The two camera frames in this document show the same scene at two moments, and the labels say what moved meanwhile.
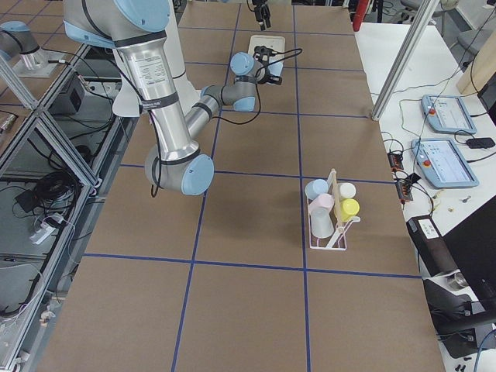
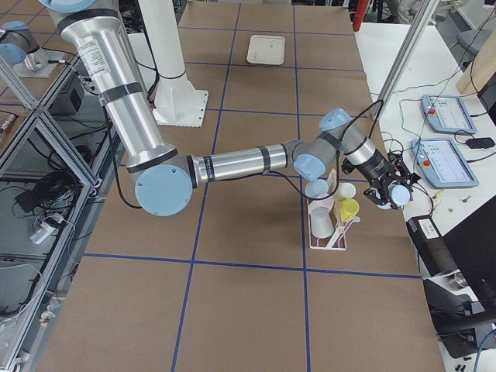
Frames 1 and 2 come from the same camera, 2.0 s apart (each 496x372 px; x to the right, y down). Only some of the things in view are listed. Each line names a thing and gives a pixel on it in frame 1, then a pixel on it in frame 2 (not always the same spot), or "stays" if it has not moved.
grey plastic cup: x=321 y=222 stays
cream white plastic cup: x=347 y=190 stays
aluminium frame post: x=418 y=26 stays
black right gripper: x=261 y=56 to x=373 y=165
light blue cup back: x=276 y=68 to x=399 y=195
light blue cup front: x=315 y=187 stays
